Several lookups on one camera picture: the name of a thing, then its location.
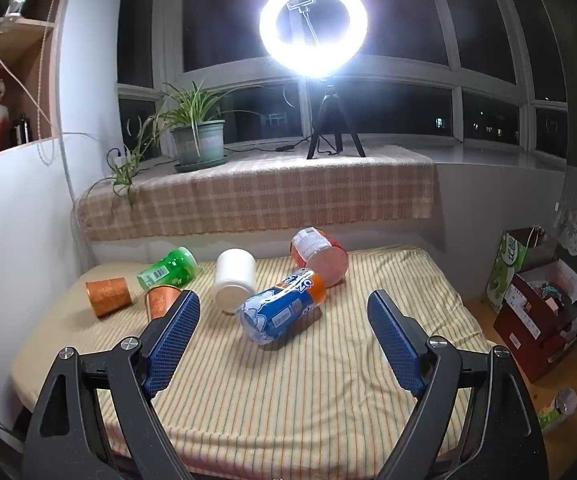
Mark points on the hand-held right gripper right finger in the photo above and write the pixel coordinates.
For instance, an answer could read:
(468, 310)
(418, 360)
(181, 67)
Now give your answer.
(396, 345)

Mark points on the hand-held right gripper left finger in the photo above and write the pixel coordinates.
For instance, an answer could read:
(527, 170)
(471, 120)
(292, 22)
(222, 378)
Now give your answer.
(171, 345)

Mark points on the blue and orange cup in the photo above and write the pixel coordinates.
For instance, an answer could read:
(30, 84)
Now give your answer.
(278, 310)

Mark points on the green cup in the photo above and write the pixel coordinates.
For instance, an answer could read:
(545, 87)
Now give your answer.
(168, 267)

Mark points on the red cup with white label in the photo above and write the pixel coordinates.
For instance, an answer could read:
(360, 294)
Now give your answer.
(326, 260)

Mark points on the striped yellow bed sheet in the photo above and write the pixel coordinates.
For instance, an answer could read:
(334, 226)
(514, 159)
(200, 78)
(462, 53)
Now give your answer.
(268, 385)

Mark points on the red cardboard box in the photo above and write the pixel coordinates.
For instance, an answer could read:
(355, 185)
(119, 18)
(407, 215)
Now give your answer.
(518, 330)

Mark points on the green paper bag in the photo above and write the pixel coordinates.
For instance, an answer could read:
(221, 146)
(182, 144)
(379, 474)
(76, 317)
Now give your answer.
(506, 265)

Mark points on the dark bottle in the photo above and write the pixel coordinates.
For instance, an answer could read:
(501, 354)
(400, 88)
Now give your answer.
(22, 130)

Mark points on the clear plastic bottle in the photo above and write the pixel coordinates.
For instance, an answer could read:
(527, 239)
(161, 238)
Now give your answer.
(563, 402)

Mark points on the checked beige cloth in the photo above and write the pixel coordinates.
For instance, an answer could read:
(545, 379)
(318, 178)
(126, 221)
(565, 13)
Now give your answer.
(268, 195)

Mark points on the green pot saucer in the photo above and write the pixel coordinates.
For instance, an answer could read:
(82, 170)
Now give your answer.
(203, 166)

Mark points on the green flower pot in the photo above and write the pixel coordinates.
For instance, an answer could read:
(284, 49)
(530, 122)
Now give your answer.
(198, 142)

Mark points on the spider plant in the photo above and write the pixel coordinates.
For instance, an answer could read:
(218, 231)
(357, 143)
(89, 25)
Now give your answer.
(196, 110)

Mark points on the wooden shelf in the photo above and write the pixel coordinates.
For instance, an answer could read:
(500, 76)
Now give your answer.
(23, 30)

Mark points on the black tripod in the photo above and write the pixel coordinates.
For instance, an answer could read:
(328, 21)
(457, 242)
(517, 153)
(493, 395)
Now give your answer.
(329, 105)

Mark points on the white charger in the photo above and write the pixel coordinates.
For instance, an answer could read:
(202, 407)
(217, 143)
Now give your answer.
(16, 6)

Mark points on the phone holder clamp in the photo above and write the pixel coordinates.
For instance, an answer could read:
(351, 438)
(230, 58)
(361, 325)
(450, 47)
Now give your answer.
(301, 4)

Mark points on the white window frame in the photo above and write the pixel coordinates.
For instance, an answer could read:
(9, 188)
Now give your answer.
(418, 67)

